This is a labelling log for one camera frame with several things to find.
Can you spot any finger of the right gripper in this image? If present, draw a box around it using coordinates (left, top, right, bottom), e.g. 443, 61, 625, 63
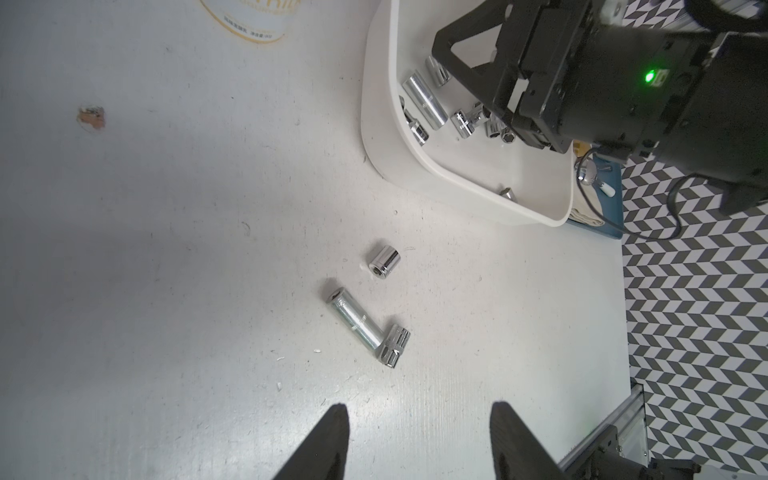
432, 1, 540, 114

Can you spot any clear plastic lid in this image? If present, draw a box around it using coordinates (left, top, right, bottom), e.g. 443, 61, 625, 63
200, 0, 301, 44

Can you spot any long silver socket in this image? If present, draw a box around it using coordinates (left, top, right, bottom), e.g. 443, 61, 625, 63
327, 287, 384, 351
402, 70, 449, 130

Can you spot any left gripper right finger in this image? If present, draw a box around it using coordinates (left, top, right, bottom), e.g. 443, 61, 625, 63
489, 401, 566, 480

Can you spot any aluminium front rail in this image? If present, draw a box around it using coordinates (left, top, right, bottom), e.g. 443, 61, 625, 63
558, 381, 650, 479

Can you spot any white handled spoon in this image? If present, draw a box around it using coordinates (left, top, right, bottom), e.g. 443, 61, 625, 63
575, 159, 616, 198

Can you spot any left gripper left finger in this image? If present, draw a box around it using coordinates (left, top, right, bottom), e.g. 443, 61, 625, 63
273, 403, 350, 480

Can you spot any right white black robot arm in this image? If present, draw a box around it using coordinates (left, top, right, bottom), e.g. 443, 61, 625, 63
431, 1, 767, 215

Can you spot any white plastic storage box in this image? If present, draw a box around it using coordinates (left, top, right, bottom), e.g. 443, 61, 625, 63
361, 1, 574, 227

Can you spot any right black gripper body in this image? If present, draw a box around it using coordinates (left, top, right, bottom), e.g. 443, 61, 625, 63
491, 1, 714, 153

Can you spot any blue tray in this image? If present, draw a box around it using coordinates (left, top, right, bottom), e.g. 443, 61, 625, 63
567, 141, 623, 240

